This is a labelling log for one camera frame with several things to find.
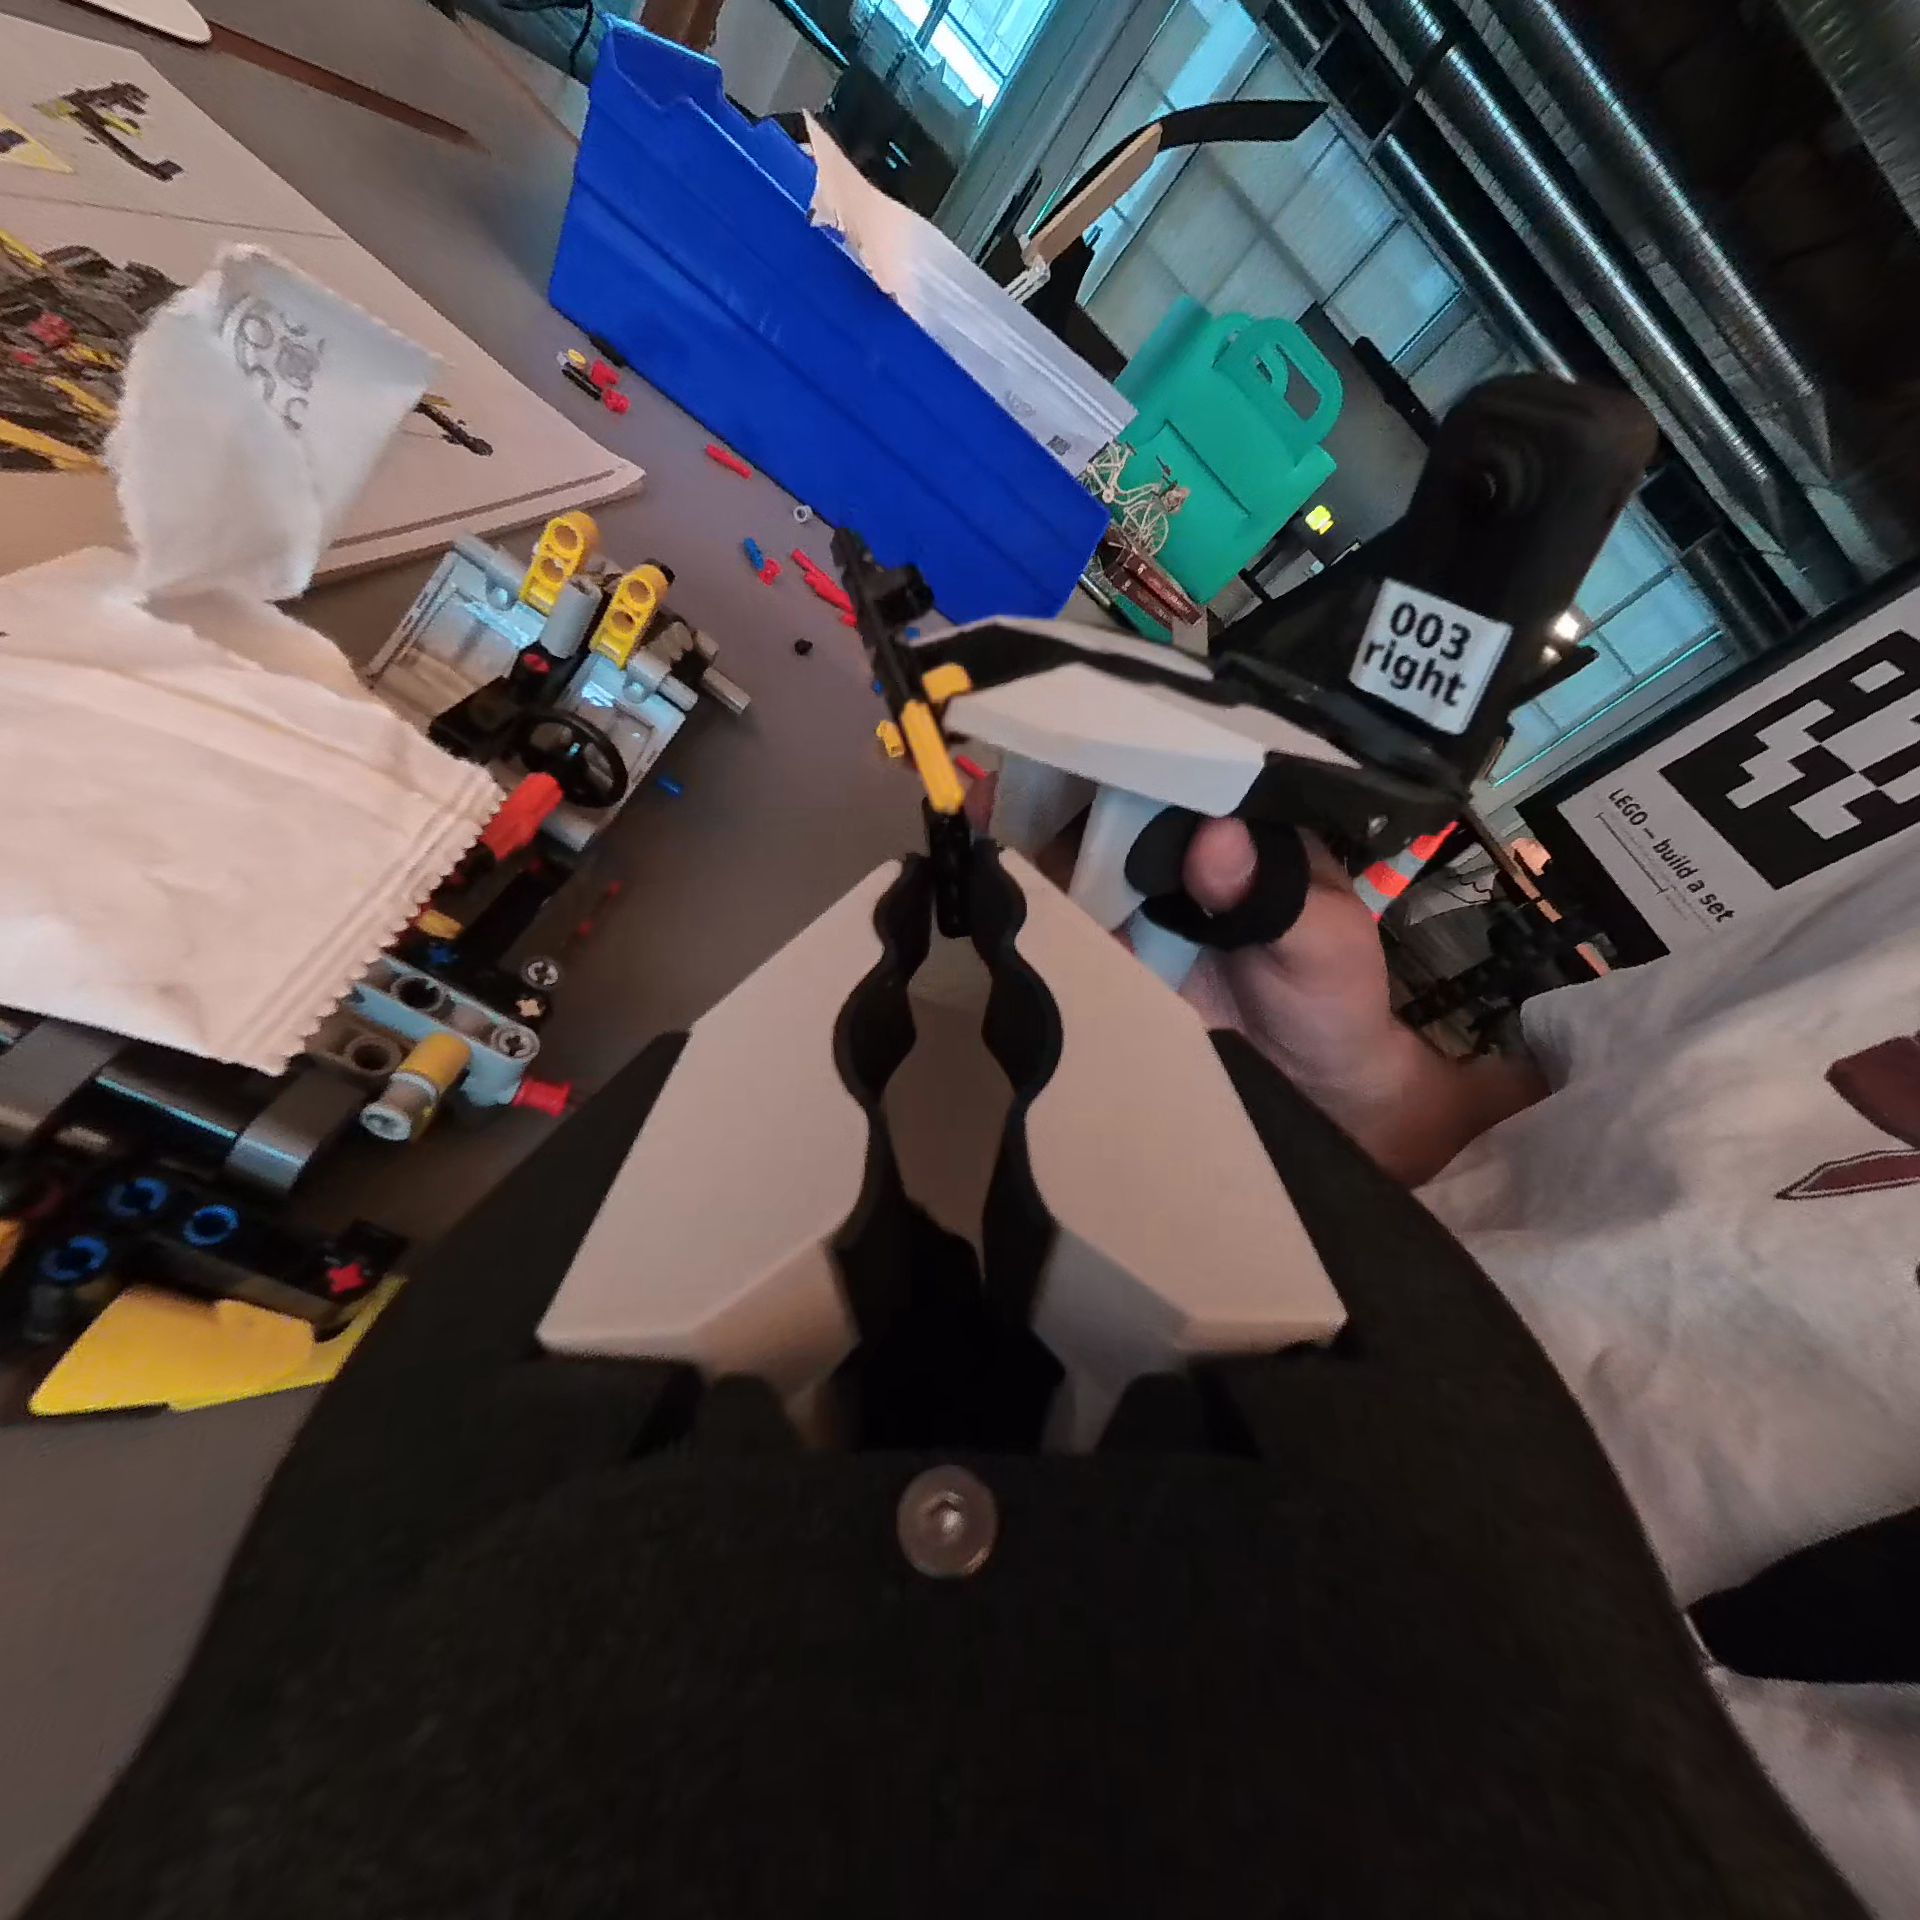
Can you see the partly built lego car chassis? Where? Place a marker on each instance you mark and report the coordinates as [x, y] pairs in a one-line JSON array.
[[495, 631]]

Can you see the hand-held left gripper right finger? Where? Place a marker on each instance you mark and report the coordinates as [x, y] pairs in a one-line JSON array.
[[1184, 1171]]

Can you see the red lego pin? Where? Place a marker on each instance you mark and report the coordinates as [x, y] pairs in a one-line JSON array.
[[728, 458]]

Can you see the blue plastic bin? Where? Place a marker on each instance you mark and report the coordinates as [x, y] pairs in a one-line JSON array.
[[781, 344]]

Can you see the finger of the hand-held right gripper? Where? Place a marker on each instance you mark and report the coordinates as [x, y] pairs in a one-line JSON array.
[[1094, 657], [1141, 742]]

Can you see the wooden board on black arm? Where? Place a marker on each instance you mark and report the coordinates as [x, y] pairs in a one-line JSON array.
[[1110, 181]]

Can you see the black lego steering wheel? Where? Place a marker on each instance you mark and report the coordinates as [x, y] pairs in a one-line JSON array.
[[579, 758]]

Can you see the person's right hand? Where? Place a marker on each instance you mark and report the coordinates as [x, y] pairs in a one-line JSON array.
[[1321, 1004]]

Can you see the black-white marker sign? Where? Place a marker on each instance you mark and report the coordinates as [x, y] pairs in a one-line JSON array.
[[1801, 751]]

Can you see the lego instruction booklet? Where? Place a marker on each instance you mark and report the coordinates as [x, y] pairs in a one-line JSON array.
[[495, 435]]

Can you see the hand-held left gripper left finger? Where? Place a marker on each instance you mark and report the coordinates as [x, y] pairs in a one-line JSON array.
[[721, 1171]]

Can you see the orange traffic cone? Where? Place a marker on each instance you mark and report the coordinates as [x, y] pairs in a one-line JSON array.
[[1403, 870]]

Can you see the teal plastic container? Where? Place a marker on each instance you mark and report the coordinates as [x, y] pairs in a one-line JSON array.
[[1231, 435]]

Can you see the yellow lego panel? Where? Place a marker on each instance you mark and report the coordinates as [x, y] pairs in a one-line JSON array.
[[194, 1351]]

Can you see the small black yellow lego assembly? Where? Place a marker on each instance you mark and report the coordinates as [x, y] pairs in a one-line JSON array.
[[939, 765]]

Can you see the wide metal ventilation duct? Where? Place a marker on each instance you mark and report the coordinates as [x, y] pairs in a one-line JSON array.
[[1650, 225]]

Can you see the white printed t-shirt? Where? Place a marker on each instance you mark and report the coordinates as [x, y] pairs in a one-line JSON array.
[[1725, 1274]]

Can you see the white paper bags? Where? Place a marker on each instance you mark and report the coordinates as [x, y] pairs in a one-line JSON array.
[[975, 315]]

